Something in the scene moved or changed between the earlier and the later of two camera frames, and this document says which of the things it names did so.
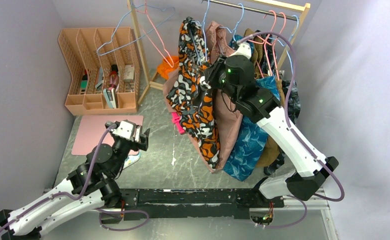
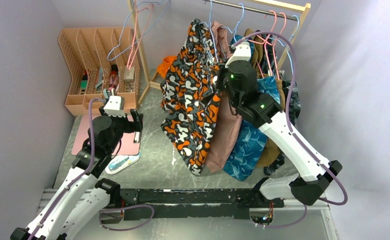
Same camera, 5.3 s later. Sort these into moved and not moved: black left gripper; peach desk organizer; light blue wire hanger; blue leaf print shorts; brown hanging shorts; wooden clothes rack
Moved: light blue wire hanger; black left gripper
Not moved: peach desk organizer; wooden clothes rack; blue leaf print shorts; brown hanging shorts
